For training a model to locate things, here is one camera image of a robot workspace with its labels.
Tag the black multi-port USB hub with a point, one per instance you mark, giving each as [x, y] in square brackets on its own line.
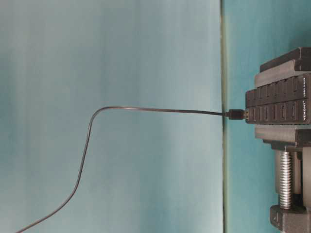
[287, 101]

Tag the dark grey bench vise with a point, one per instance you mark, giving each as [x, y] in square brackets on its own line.
[292, 146]

